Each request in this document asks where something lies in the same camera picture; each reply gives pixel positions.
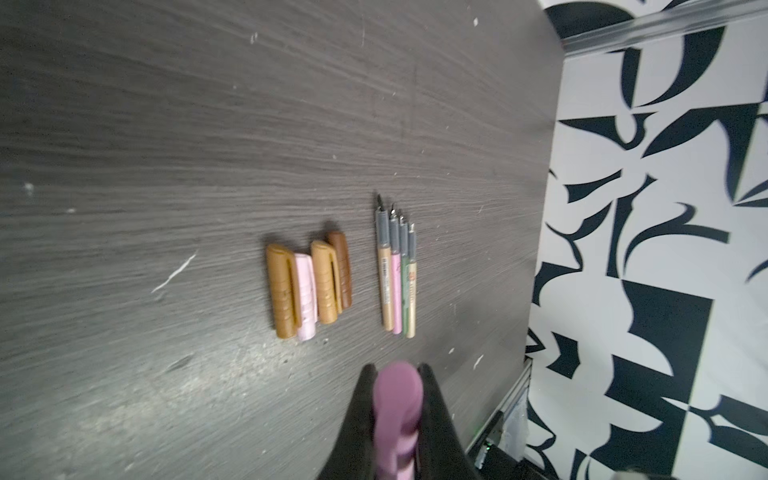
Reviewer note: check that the tan brown marker pen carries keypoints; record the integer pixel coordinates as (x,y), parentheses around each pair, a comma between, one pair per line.
(384,264)

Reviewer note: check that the pink marker pen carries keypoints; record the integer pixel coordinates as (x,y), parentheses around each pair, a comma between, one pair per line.
(396,270)

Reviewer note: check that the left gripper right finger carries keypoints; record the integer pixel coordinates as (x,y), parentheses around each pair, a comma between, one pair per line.
(440,454)

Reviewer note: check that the purple pink pen cap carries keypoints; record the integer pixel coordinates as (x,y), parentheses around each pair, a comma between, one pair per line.
(398,395)

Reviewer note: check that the brown pen cap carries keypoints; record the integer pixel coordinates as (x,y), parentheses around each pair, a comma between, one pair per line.
(338,240)

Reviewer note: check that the green marker pen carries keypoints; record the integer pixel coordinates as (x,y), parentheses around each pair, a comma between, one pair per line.
(404,245)

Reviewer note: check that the tan pen cap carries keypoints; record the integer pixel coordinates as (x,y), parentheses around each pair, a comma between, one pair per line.
(327,281)

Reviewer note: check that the ochre pen cap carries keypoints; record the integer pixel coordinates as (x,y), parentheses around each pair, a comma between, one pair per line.
(284,288)

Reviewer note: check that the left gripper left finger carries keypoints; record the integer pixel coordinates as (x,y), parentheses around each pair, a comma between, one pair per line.
(353,454)

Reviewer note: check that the cream beige marker pen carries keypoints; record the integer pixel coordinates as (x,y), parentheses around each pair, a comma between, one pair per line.
(412,281)

